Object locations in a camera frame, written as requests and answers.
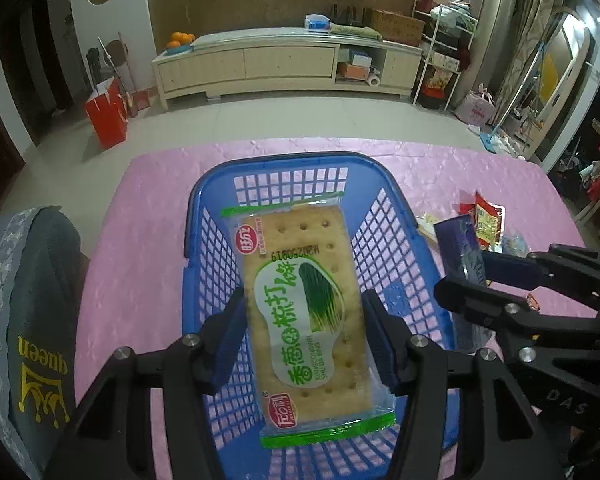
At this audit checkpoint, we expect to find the orange snack packet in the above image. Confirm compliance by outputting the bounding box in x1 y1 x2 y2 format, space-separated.
526 294 541 311

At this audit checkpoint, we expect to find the blue purple candy bar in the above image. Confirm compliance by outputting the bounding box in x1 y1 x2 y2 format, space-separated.
434 214 492 354

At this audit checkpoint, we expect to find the red yellow snack pouch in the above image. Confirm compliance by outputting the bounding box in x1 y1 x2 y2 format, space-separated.
474 192 506 252

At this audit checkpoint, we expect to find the green cracker packet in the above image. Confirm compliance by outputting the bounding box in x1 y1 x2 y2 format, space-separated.
222 192 396 448

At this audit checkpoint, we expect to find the small red snack pouch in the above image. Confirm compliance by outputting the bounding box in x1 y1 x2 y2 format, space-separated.
458 203 476 214

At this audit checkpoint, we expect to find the clear white cracker packet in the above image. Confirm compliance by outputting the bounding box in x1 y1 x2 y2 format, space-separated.
416 212 440 252

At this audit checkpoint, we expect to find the pink quilted table cover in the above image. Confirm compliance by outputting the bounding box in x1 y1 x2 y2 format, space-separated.
46 150 600 479

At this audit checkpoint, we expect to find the pink gift bag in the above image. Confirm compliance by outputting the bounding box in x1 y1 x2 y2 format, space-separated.
454 90 495 128

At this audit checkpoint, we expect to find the grey queen print cushion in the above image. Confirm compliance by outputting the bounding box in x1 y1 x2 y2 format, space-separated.
0 206 83 479

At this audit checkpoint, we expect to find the standing arched mirror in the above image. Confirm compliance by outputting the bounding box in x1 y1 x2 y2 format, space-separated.
522 6 592 160

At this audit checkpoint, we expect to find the white metal shelf rack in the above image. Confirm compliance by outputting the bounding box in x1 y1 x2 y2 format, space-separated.
412 0 478 110

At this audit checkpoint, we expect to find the brown cardboard box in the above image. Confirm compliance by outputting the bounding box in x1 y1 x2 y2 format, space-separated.
370 10 425 47

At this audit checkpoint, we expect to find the silver standing air conditioner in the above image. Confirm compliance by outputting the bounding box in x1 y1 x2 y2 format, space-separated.
451 0 517 107

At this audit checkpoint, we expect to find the red paper bag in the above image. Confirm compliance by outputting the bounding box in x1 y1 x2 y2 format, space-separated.
84 77 128 150

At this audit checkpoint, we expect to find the green folded towel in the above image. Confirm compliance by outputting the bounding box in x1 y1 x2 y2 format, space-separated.
328 23 382 41

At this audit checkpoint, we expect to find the blue tissue pack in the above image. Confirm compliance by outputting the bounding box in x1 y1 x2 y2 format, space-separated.
304 13 330 32

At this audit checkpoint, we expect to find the cream tv cabinet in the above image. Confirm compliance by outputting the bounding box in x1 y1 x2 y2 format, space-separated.
152 27 422 107

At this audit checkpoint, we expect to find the bowl of oranges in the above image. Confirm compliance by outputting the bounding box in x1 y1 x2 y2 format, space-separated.
166 32 196 55

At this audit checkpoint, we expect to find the blue handled mop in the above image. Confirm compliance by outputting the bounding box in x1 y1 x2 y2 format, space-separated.
480 40 546 154

